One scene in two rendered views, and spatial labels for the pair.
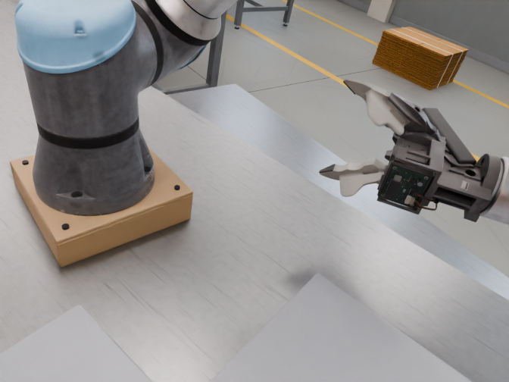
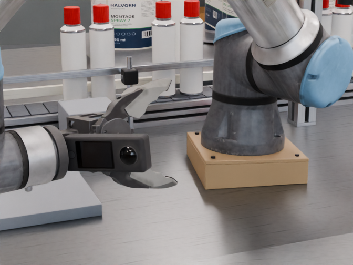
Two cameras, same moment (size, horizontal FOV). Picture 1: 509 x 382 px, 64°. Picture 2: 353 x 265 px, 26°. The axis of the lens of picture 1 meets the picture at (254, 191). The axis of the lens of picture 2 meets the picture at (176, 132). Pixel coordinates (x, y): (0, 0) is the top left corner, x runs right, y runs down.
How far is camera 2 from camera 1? 1.45 m
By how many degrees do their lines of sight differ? 106
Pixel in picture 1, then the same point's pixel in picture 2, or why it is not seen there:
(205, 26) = (256, 50)
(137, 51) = (233, 49)
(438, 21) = not seen: outside the picture
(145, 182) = (212, 138)
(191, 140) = (329, 210)
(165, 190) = (213, 155)
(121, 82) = (218, 60)
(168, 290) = not seen: hidden behind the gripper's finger
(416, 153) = (92, 115)
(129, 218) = (195, 148)
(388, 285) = (64, 244)
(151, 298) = not seen: hidden behind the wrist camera
